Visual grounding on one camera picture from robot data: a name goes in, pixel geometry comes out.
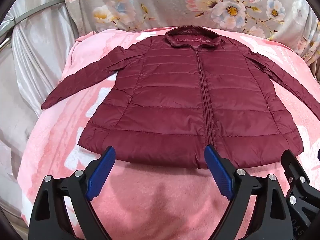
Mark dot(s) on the maroon puffer jacket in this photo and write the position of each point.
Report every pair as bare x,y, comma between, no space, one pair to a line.
170,100

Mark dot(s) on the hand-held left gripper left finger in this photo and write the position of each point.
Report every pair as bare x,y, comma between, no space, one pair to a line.
100,174

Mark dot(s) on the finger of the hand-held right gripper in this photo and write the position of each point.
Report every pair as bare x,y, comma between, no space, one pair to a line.
295,166

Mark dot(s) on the white satin cloth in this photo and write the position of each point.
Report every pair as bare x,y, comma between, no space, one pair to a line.
32,60

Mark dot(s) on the curved metal rail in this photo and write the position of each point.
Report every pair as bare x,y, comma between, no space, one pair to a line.
35,12

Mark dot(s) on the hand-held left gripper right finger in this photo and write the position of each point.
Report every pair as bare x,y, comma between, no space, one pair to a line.
217,172

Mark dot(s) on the beige striped curtain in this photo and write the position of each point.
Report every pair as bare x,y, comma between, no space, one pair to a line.
312,42

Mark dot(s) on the pink printed blanket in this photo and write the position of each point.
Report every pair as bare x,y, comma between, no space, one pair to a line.
150,200

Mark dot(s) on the grey floral quilt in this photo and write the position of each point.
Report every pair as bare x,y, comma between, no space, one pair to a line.
162,5

